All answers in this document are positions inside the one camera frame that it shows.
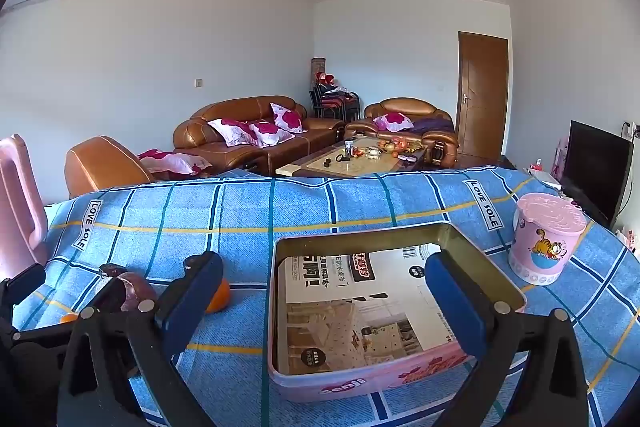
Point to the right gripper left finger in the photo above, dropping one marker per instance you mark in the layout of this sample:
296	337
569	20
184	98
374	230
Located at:
158	331

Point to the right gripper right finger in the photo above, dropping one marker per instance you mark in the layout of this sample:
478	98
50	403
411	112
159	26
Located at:
552	389

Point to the purple passion fruit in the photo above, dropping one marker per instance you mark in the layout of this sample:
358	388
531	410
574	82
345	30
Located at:
137	289

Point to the orange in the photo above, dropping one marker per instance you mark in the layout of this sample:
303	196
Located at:
68	318
221	298

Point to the dark red date left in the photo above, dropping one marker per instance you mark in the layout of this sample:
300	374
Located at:
111	270

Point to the pink plastic pitcher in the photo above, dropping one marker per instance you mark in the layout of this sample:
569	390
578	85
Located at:
23	221

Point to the pink cartoon lidded cup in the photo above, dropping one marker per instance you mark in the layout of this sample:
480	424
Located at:
546	232

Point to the blue plaid table cloth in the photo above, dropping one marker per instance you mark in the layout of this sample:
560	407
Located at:
151	229

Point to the pink tin box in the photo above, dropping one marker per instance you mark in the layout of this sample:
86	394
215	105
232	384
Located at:
369	379

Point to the white tv stand shelf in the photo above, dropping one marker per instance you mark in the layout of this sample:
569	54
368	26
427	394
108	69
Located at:
545	178

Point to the printed paper sheet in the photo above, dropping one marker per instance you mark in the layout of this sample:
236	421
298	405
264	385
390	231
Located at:
351	311

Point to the flower cushion near ottoman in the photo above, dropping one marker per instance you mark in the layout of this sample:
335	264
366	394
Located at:
161	162

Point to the black television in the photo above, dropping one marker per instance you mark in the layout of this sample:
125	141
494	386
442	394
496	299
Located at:
596	170

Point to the brown leather three-seat sofa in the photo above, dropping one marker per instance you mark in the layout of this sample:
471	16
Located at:
194	136

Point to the fruit pile on coffee table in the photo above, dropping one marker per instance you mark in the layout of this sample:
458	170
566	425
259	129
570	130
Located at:
397	146

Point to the wooden coffee table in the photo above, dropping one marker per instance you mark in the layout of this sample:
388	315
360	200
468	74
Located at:
352	158

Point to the brown leather armchair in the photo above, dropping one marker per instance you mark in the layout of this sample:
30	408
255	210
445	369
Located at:
433	128

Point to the armchair flower cushion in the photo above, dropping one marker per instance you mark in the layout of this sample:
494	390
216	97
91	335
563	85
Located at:
393	122

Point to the brown wooden door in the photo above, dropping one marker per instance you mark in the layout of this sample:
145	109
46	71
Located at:
483	94

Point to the white pink flower cushion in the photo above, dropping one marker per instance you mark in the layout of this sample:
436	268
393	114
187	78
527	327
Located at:
287	119

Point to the stacked dark chairs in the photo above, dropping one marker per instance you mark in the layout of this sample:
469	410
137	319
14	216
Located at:
344	106

